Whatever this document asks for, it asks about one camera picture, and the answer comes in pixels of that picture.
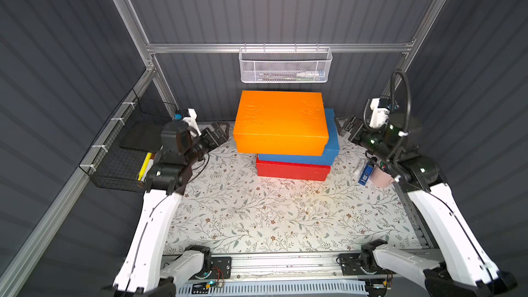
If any blue shoebox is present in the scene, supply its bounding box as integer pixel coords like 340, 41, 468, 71
258, 109, 340, 166

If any orange shoebox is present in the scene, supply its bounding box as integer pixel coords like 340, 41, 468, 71
233, 91, 329, 156

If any red shoebox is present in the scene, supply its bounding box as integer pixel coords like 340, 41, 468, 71
256, 158, 331, 182

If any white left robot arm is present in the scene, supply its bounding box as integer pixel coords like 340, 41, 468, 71
99, 120, 229, 296

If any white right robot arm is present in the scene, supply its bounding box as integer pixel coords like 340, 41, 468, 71
349, 114, 518, 296

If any black notebook in basket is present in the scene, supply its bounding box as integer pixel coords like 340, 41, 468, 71
119, 122, 164, 153

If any blue stapler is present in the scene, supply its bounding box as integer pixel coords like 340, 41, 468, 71
358, 162, 375, 186

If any pink pen cup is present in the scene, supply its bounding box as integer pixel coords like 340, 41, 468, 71
369, 166, 393, 188

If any yellow highlighter marker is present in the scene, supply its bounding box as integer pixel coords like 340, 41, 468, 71
137, 153, 153, 182

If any white glue stick tube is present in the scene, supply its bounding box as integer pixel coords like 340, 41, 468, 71
353, 159, 367, 177

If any white marker in mesh basket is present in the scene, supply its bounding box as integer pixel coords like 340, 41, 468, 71
296, 71, 327, 83

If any floral patterned table mat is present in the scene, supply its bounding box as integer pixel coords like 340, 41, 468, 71
164, 138, 422, 255

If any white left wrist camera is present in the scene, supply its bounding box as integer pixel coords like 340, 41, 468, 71
174, 108, 202, 137

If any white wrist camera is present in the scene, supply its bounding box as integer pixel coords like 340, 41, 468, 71
368, 98, 391, 129
174, 108, 202, 137

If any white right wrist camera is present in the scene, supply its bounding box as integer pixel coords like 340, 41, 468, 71
368, 98, 391, 129

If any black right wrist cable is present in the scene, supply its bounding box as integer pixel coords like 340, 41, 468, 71
362, 69, 413, 162

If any black wire wall basket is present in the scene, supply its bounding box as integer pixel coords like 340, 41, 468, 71
79, 91, 177, 193

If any white wire mesh basket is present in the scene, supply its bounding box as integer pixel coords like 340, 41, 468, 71
239, 46, 333, 84

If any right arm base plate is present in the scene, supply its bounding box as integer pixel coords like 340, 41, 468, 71
335, 252, 394, 276

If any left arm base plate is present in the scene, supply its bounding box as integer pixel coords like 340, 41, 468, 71
194, 257, 232, 281

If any white perforated cable duct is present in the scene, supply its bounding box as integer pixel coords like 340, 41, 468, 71
176, 279, 369, 296

